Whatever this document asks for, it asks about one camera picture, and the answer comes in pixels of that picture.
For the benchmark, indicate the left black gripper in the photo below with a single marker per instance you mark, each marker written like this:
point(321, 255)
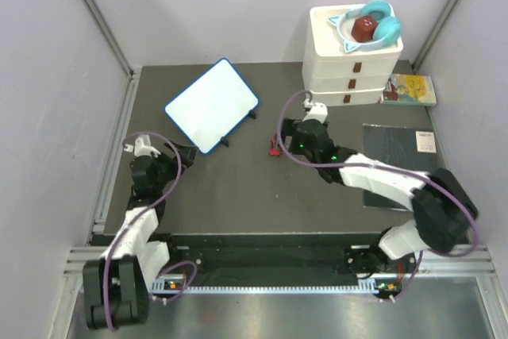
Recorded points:
point(189, 152)

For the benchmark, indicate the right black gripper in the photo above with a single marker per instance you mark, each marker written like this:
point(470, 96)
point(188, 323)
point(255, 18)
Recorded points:
point(289, 128)

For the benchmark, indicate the red whiteboard eraser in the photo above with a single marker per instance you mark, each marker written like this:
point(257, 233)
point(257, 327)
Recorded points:
point(274, 149)

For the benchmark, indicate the blue framed whiteboard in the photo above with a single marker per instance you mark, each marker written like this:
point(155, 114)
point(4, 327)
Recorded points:
point(211, 107)

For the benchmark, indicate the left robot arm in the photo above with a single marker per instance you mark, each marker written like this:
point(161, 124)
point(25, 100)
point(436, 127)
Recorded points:
point(116, 285)

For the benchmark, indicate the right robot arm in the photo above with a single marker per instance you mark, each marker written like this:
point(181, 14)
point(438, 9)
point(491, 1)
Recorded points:
point(442, 212)

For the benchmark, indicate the white three drawer organizer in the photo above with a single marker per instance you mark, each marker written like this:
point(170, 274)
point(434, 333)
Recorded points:
point(339, 79)

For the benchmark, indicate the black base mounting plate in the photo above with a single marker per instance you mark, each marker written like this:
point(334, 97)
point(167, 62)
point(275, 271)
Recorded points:
point(329, 253)

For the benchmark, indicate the illustrated yellow teal book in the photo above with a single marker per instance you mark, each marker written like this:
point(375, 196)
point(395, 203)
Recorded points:
point(409, 90)

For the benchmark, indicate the dark blue notebook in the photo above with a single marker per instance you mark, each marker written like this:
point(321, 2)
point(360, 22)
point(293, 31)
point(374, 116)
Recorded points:
point(412, 149)

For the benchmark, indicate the brown cube toy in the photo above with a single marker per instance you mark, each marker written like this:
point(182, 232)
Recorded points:
point(364, 28)

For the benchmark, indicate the teal cat ear headphones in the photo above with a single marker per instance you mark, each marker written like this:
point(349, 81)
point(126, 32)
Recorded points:
point(387, 33)

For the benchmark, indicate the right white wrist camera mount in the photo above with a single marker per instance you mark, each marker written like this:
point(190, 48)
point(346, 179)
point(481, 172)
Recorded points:
point(315, 111)

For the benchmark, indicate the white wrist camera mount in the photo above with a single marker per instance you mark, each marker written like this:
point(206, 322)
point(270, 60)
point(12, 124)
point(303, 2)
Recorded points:
point(315, 111)
point(142, 147)

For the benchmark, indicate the grey wire whiteboard stand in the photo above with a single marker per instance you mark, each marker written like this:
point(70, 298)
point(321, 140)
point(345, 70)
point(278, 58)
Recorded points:
point(252, 114)

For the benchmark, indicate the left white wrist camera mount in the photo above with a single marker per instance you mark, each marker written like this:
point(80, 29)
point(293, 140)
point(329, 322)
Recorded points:
point(142, 147)

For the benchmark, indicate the aluminium frame rail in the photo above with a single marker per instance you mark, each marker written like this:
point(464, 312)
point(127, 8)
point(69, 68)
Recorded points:
point(113, 157)

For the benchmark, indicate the slotted grey cable duct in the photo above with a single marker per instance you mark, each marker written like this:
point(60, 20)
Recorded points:
point(361, 287)

